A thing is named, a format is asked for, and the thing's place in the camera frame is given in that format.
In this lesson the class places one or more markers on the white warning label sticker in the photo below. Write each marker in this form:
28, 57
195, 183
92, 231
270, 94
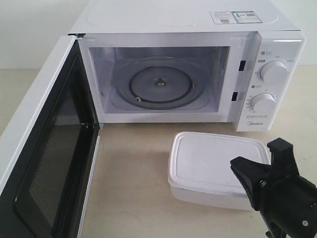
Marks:
223, 17

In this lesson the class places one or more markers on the blue energy label sticker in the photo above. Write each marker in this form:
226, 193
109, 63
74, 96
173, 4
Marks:
246, 17

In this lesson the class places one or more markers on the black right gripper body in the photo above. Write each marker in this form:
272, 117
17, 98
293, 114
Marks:
288, 209

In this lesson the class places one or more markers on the white control knob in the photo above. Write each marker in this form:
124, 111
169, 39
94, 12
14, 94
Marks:
263, 103
273, 71

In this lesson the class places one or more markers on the white lidded plastic container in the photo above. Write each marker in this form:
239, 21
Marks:
199, 168

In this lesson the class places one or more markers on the white microwave oven body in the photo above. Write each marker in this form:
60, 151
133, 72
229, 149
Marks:
113, 33

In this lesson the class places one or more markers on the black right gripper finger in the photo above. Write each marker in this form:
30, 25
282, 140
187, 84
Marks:
250, 174
283, 162

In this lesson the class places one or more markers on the glass microwave turntable plate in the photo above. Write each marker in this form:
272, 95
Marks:
160, 83

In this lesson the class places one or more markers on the white microwave door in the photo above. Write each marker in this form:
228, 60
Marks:
48, 151

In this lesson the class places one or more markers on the lower white control knob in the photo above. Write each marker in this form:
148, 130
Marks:
263, 103

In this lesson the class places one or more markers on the upper white control knob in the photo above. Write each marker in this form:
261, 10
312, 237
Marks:
273, 71

